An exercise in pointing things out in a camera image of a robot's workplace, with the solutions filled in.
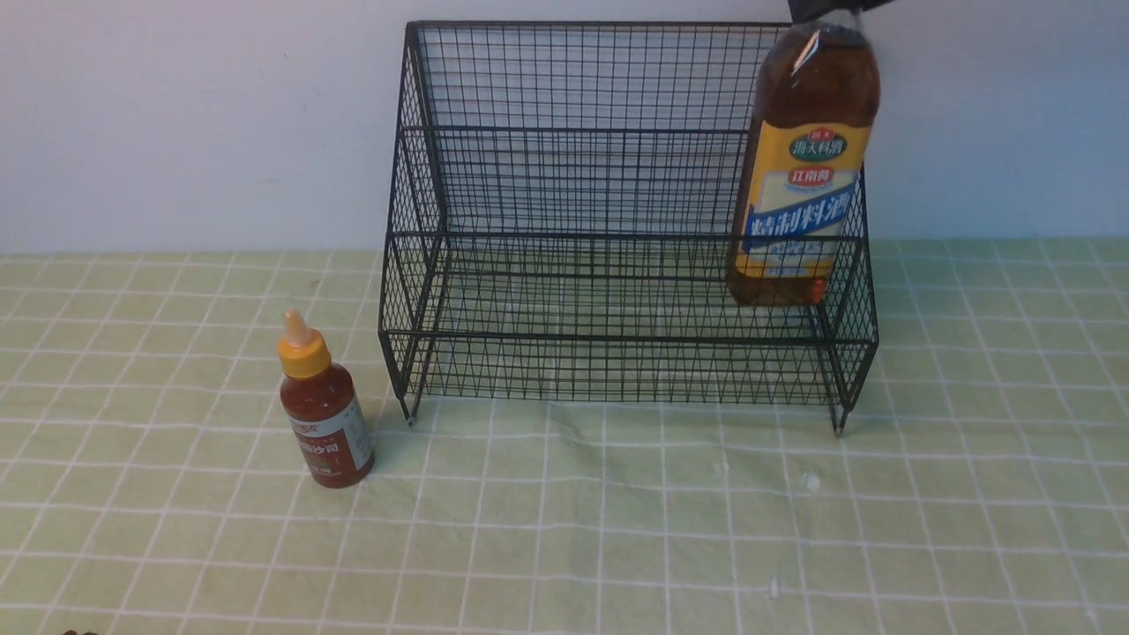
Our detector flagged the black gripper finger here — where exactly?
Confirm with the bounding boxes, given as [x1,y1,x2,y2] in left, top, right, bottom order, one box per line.
[788,0,891,25]

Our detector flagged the large brown cooking wine bottle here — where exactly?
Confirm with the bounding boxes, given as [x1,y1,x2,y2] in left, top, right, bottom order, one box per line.
[726,9,879,306]

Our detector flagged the small red sauce bottle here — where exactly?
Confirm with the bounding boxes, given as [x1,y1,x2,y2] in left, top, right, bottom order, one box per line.
[277,310,376,488]

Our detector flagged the green checked tablecloth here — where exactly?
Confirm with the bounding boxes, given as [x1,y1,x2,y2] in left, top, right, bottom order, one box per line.
[1,240,1128,634]

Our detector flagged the black wire mesh shelf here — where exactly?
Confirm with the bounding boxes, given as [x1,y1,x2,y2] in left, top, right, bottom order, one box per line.
[378,20,879,437]

